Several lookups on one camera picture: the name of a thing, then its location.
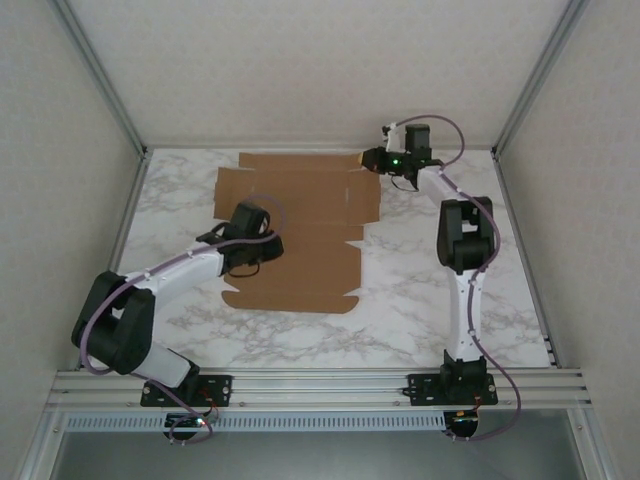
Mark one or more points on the black controller board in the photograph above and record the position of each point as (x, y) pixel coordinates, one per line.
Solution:
(182, 425)
(462, 425)

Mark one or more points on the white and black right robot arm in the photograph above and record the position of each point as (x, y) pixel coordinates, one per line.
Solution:
(462, 320)

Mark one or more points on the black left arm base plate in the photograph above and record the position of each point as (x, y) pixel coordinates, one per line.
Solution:
(220, 385)

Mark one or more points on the black left controller board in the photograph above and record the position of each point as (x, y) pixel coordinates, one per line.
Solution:
(182, 425)

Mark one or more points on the aluminium mounting rail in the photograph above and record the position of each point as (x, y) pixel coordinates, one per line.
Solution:
(320, 387)

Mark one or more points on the aluminium frame post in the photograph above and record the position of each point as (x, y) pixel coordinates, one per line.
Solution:
(97, 65)
(540, 65)

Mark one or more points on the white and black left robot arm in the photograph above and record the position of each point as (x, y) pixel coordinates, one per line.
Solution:
(175, 275)

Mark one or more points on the brown cardboard box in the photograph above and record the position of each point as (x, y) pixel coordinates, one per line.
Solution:
(310, 200)

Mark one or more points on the black right controller board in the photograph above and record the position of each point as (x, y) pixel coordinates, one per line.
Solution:
(462, 425)

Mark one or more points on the aluminium lower frame leg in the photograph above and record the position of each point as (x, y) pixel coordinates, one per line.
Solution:
(595, 445)
(42, 445)

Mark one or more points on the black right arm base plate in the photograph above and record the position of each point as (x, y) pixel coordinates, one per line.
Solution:
(425, 390)

